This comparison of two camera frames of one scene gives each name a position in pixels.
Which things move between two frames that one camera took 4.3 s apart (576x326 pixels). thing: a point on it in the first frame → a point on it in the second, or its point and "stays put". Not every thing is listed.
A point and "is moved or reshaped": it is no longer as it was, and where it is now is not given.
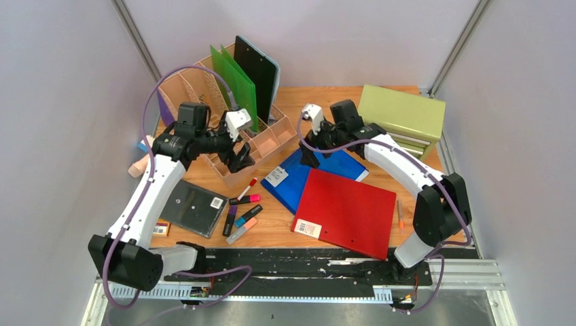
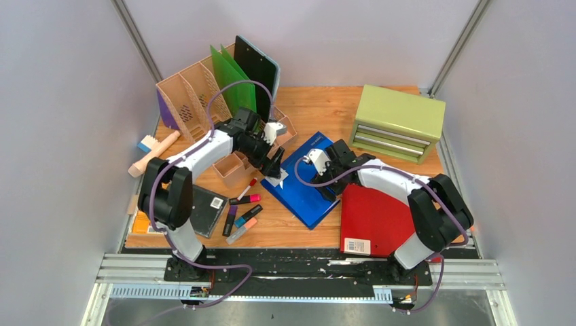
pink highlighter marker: (245, 199) stays put
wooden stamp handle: (137, 168) stays put
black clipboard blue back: (263, 72) stays put
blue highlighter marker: (240, 221) stays put
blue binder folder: (286, 184) is moved or reshaped
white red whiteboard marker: (246, 189) stays put
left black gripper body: (212, 142) → (257, 151)
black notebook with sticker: (194, 208) stays put
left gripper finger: (242, 159) → (274, 170)
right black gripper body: (327, 138) → (332, 172)
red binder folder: (347, 213) is moved or reshaped
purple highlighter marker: (231, 216) stays put
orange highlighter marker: (241, 230) stays put
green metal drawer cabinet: (416, 122) stays put
